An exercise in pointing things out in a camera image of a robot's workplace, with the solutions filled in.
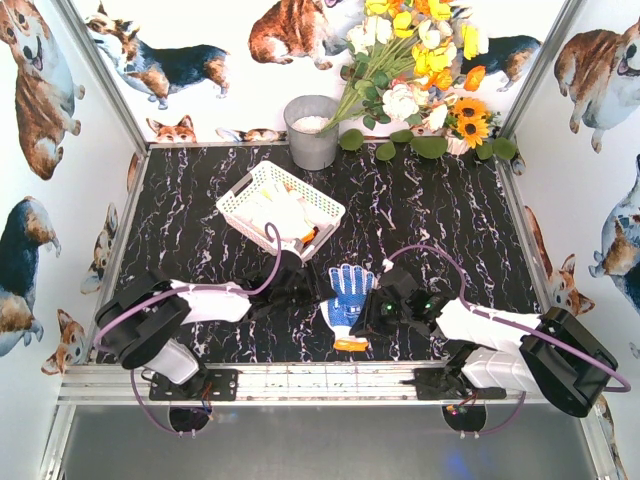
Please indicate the grey metal bucket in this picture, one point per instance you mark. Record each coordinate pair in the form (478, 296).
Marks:
(312, 137)

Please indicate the artificial flower bouquet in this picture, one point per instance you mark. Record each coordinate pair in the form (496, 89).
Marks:
(419, 63)

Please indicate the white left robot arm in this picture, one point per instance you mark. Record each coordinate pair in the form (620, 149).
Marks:
(138, 326)

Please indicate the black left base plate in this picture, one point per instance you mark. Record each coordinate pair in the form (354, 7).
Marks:
(212, 384)

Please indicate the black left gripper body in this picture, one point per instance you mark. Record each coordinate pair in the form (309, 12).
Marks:
(304, 282)

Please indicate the yellow dotted white glove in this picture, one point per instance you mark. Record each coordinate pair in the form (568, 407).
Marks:
(275, 205)

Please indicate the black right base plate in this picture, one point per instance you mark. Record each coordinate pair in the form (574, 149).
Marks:
(440, 384)

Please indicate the white perforated storage basket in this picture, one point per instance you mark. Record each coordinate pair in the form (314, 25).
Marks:
(324, 212)

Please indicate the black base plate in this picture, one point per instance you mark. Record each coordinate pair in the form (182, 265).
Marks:
(440, 384)
(212, 384)

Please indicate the blue dotted white glove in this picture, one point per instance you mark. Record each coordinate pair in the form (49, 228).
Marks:
(351, 285)

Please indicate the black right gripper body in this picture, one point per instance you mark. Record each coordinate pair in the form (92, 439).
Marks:
(373, 310)

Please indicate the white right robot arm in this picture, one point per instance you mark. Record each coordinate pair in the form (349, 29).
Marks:
(550, 354)

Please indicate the aluminium front rail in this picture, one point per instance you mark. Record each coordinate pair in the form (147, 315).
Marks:
(370, 383)

